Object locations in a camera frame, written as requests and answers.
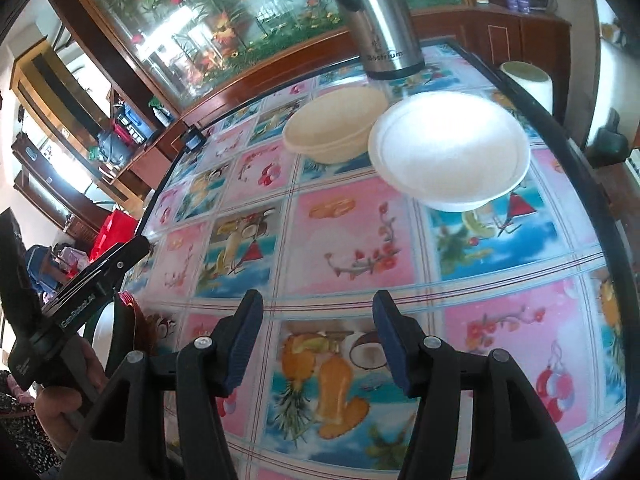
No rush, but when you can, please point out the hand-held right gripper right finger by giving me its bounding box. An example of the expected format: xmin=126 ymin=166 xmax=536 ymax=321
xmin=371 ymin=290 xmax=581 ymax=480

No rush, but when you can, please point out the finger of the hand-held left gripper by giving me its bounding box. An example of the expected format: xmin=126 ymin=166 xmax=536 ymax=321
xmin=42 ymin=236 xmax=154 ymax=314

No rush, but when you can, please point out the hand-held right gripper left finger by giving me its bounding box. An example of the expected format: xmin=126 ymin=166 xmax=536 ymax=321
xmin=59 ymin=290 xmax=265 ymax=480

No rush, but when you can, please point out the red glass plate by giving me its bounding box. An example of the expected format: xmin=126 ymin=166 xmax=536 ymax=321
xmin=120 ymin=292 xmax=157 ymax=356

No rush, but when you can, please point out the large white bowl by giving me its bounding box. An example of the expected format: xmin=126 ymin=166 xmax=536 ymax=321
xmin=367 ymin=91 xmax=531 ymax=212

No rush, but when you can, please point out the beige bowl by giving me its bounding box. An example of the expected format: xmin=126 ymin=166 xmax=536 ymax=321
xmin=282 ymin=87 xmax=390 ymax=165

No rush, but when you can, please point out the person's left hand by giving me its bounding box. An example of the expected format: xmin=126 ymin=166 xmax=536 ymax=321
xmin=34 ymin=344 xmax=109 ymax=444

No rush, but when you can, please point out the red gift bag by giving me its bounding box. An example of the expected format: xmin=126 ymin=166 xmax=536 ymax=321
xmin=90 ymin=210 xmax=143 ymax=261

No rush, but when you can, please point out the blue bag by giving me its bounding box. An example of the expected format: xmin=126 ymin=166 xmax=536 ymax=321
xmin=97 ymin=130 xmax=132 ymax=167

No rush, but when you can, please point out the printed fruit tablecloth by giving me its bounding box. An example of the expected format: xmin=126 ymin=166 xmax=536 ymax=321
xmin=120 ymin=42 xmax=631 ymax=480

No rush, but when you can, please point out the black cylindrical motor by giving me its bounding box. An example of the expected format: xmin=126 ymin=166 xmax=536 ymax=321
xmin=181 ymin=127 xmax=208 ymax=152

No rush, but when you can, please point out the blue and black appliance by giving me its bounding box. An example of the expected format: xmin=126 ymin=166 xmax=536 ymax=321
xmin=122 ymin=105 xmax=157 ymax=136

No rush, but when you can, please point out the wooden shelf unit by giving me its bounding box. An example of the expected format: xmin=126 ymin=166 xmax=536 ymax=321
xmin=10 ymin=40 xmax=151 ymax=233

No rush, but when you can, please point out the glass aquarium with flowers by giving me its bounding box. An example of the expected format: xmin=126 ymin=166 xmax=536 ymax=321
xmin=75 ymin=0 xmax=476 ymax=106

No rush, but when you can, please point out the white paper roll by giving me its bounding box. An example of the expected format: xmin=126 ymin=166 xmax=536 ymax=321
xmin=499 ymin=61 xmax=553 ymax=116

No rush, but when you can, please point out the stainless steel thermos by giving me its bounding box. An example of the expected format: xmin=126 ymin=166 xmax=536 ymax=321
xmin=315 ymin=0 xmax=426 ymax=81

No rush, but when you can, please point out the wooden aquarium cabinet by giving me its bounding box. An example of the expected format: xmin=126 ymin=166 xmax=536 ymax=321
xmin=145 ymin=2 xmax=573 ymax=131

